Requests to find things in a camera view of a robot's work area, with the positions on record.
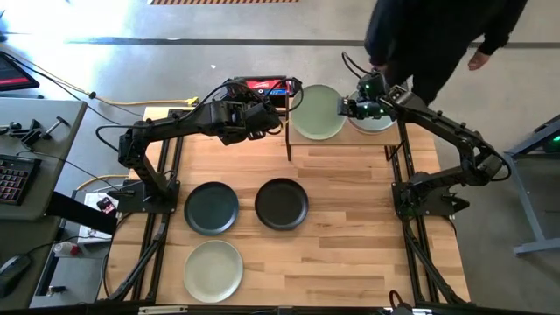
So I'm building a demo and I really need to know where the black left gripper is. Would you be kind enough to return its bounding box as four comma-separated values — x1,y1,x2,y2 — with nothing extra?
239,102,282,142

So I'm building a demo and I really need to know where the small red black device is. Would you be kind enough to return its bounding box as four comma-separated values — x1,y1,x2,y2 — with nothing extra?
95,196,116,215

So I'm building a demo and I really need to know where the black flat bar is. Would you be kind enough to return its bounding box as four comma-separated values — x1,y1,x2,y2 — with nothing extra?
45,190,119,236

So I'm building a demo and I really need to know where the black computer monitor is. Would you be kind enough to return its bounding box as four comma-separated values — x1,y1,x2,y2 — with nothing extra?
0,51,41,93

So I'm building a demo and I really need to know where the black computer mouse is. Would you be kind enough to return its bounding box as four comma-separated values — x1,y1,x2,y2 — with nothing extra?
0,254,33,299

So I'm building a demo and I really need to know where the black keyboard with red keys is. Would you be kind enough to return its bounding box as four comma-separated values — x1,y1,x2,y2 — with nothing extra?
0,153,43,207

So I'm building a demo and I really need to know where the white bottle red cap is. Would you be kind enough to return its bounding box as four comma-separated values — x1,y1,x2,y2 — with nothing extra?
52,240,82,259

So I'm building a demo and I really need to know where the grey metal stand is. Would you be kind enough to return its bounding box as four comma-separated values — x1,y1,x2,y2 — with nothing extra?
501,114,560,257

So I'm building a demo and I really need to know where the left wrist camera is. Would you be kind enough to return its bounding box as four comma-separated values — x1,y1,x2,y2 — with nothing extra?
222,82,259,106

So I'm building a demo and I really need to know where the silver metal bracket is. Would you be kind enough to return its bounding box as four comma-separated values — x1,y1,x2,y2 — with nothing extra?
137,305,190,315

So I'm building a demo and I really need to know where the red and black tool case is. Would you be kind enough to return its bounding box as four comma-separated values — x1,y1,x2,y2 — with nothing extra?
223,75,304,109

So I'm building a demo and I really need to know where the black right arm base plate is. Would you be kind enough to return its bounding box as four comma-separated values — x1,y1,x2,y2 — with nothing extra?
391,172,472,219

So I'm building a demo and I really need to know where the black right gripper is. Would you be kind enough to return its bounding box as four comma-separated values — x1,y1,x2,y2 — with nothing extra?
337,94,397,122

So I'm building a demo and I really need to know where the dark teal plate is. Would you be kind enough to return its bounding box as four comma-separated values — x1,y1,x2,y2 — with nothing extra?
184,181,240,236

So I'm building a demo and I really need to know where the white box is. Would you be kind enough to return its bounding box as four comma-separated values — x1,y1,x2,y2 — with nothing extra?
77,192,120,244

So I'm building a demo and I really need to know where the yellow cable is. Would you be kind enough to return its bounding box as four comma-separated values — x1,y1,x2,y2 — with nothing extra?
76,173,130,192
89,92,201,109

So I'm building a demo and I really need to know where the black plate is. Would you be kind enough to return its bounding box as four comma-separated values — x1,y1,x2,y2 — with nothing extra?
254,177,310,232

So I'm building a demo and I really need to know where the black table edge rail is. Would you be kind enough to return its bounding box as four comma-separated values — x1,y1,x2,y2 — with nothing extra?
0,301,560,315

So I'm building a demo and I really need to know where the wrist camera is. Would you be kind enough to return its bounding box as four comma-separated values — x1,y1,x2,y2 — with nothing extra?
222,82,259,106
357,72,389,98

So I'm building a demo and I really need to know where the black clamp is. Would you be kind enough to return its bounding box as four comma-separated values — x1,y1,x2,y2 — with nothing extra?
40,115,71,142
0,118,44,148

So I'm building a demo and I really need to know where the sage green plate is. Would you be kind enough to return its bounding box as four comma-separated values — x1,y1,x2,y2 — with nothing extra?
290,83,347,141

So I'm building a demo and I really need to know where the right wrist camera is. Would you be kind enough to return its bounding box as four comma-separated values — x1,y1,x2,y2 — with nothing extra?
357,72,389,98

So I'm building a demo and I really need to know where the person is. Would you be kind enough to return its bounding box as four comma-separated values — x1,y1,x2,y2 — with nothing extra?
363,0,530,106

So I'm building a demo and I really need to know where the grey desk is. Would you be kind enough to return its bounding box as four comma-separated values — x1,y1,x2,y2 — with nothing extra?
0,97,88,311

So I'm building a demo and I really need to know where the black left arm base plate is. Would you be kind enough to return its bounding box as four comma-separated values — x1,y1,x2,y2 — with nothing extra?
116,178,181,215

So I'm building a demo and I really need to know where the light blue plate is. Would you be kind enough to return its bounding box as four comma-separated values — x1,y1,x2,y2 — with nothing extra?
347,89,398,135

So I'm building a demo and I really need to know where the pale grey-green plate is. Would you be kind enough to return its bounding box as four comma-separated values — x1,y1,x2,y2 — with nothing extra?
183,239,244,304

